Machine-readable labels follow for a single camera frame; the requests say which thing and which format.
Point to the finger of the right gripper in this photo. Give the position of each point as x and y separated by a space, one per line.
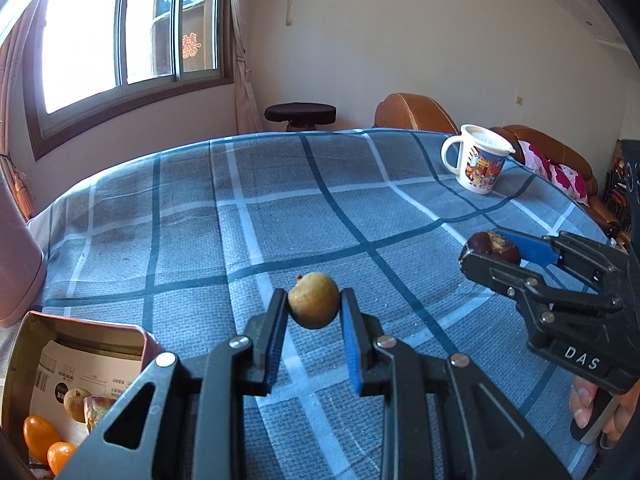
533 249
523 285

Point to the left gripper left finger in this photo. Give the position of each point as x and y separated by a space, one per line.
187 416

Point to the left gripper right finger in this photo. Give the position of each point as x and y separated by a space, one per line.
441 417

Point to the dark brown wrinkled pastry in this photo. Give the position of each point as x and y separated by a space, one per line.
493 245

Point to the tan longan fruit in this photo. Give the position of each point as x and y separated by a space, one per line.
314 300
74 403

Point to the small orange tangerine front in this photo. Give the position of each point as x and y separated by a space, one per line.
58 454

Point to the chocolate-coated cake roll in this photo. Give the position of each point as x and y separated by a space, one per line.
95 408

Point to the person's right hand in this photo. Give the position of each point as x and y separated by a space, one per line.
582 396

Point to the pink floral cushion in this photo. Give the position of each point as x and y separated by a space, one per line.
561 176

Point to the white cartoon print mug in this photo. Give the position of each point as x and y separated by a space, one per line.
481 156

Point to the printed paper in box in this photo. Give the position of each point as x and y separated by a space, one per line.
62 368

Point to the red metal tin box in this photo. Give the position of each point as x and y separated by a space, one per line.
21 345

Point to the blue plaid tablecloth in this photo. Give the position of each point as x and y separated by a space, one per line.
190 243

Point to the brown leather armchair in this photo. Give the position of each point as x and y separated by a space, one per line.
413 112

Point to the pink electric kettle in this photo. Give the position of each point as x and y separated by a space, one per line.
22 263

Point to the black round stool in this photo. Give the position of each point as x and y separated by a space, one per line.
301 116

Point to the pink curtain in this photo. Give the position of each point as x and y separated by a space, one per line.
246 111

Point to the window with metal frame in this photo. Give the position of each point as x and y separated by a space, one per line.
89 61

